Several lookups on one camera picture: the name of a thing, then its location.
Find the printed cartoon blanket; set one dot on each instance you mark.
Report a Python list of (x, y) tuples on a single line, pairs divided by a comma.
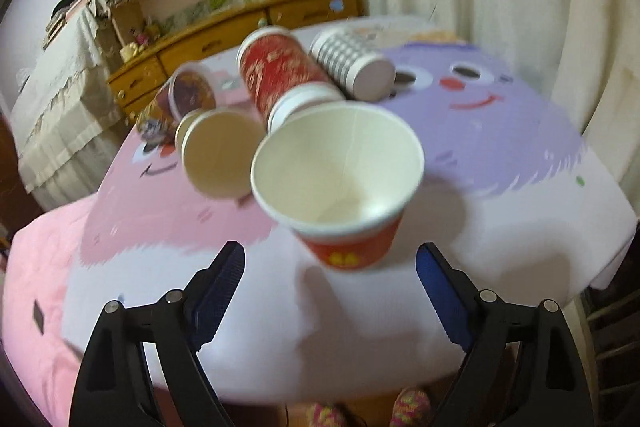
[(490, 147)]

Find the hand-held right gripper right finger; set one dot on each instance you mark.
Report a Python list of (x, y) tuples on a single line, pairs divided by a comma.
[(440, 287)]

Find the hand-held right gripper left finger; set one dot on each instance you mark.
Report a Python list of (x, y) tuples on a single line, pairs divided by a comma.
[(220, 287)]

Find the dark patterned paper cup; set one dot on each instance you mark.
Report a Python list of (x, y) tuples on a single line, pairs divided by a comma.
[(187, 99)]

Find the colourful knitted slipper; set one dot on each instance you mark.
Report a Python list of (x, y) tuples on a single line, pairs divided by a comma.
[(411, 407), (326, 415)]

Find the plain white paper cup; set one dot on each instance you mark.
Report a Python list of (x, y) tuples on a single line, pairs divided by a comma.
[(220, 157)]

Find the wooden chair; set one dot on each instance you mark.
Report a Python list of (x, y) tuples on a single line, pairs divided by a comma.
[(607, 347)]

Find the wooden desk with hutch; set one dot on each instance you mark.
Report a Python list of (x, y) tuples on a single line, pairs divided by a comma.
[(200, 2)]

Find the grey checkered paper cup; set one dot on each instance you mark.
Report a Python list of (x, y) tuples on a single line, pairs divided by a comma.
[(350, 59)]

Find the red patterned paper cup stack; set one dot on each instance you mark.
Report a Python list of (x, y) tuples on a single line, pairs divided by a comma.
[(280, 72)]

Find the lace cloth covered furniture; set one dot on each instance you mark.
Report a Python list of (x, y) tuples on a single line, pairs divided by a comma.
[(60, 87)]

